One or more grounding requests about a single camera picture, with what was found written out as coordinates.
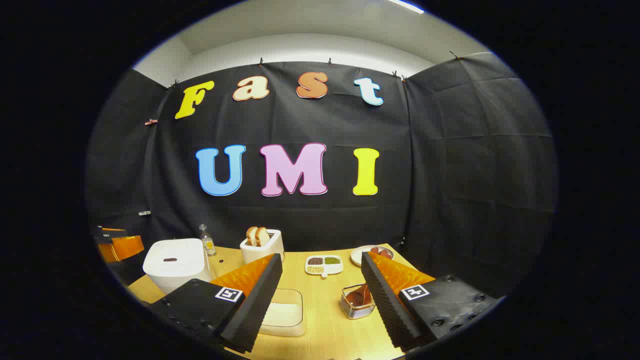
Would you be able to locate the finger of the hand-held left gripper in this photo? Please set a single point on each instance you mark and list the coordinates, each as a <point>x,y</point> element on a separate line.
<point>127,248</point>
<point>107,236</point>

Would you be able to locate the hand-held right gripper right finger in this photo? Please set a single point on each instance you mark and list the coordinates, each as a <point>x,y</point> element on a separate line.
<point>385,305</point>

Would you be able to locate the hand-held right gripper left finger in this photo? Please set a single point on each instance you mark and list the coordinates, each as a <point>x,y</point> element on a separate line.
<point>257,305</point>

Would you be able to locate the dark wooden spoon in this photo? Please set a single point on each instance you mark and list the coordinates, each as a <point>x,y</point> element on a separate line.
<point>361,296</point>

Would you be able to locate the white rice cooker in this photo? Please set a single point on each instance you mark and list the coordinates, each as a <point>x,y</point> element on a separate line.
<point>175,265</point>

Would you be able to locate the clear plastic container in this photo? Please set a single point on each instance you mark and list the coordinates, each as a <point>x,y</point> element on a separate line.
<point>285,295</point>

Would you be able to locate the white toaster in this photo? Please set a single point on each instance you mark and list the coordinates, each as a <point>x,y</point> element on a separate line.
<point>262,253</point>

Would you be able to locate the white round plate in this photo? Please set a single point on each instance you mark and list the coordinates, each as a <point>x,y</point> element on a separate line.
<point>357,256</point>

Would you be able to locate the white divided bean dish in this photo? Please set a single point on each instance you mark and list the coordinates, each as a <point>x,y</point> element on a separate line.
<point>325,272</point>

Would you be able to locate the toasted bread slice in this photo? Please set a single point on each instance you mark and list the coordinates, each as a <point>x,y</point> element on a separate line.
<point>262,236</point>
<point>251,236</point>

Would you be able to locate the small glass bottle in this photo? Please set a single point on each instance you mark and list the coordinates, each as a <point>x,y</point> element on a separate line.
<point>207,245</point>

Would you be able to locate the black backdrop cloth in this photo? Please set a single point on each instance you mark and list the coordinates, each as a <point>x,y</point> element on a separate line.
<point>450,150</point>

